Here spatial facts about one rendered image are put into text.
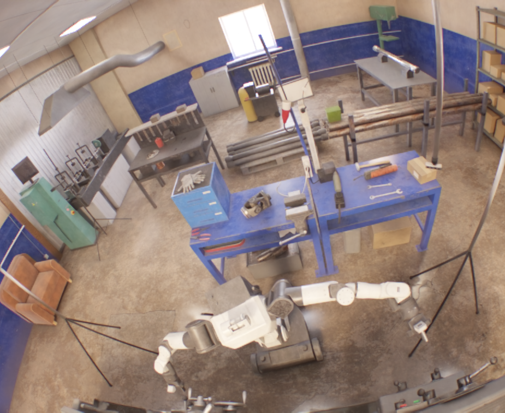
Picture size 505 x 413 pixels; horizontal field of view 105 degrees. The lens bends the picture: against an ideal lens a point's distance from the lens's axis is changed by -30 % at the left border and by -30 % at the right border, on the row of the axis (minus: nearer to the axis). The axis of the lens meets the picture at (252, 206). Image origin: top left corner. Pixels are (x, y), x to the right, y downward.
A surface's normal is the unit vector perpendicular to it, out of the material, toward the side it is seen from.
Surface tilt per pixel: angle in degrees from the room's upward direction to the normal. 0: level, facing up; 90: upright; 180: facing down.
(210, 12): 90
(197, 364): 0
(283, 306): 66
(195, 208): 90
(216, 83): 90
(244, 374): 0
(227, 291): 23
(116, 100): 90
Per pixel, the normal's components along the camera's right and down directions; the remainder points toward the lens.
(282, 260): 0.06, 0.67
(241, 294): -0.22, -0.38
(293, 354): -0.30, -0.69
